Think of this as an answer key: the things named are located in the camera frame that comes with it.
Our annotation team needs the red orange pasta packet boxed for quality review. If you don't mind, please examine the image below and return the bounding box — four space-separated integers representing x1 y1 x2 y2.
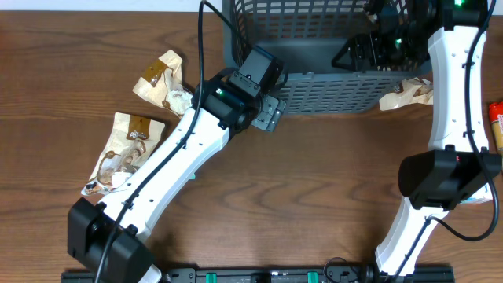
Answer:
489 102 503 155

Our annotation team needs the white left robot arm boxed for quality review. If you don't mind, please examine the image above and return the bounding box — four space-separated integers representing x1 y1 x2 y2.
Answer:
68 66 288 282

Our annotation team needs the beige snack bag right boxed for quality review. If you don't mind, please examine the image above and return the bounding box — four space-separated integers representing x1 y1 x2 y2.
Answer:
379 78 434 111

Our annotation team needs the beige snack bag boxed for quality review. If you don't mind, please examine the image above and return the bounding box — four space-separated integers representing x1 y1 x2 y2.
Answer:
81 112 165 196
133 50 193 118
379 78 434 111

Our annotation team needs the dark grey plastic basket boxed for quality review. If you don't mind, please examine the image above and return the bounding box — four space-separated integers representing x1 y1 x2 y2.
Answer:
222 0 431 114

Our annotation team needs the black rail base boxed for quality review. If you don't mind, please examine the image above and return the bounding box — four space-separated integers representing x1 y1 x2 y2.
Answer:
61 264 456 283

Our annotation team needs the beige snack bag lower left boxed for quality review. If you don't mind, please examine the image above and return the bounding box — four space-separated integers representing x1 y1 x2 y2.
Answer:
81 112 165 196

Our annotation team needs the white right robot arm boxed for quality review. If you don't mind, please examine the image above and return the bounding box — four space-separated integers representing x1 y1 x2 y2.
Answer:
342 0 501 282

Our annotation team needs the beige snack bag upper left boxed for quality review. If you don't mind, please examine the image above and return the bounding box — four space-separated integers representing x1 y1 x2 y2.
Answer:
133 50 193 118

